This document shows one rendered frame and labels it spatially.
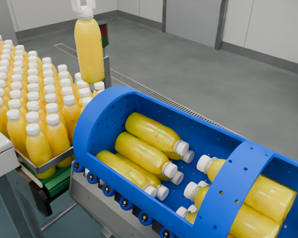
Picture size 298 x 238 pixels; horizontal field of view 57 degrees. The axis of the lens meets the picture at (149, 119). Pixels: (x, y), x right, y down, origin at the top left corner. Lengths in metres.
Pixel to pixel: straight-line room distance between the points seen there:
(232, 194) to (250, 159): 0.08
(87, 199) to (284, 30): 3.54
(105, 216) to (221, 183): 0.48
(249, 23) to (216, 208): 3.85
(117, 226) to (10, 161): 0.38
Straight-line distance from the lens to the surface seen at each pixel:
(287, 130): 2.97
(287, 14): 4.05
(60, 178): 1.03
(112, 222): 0.92
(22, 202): 1.44
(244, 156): 0.59
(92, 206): 0.97
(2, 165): 0.93
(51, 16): 5.52
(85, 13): 0.75
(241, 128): 2.83
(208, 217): 0.57
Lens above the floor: 1.62
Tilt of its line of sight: 35 degrees down
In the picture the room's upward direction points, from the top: straight up
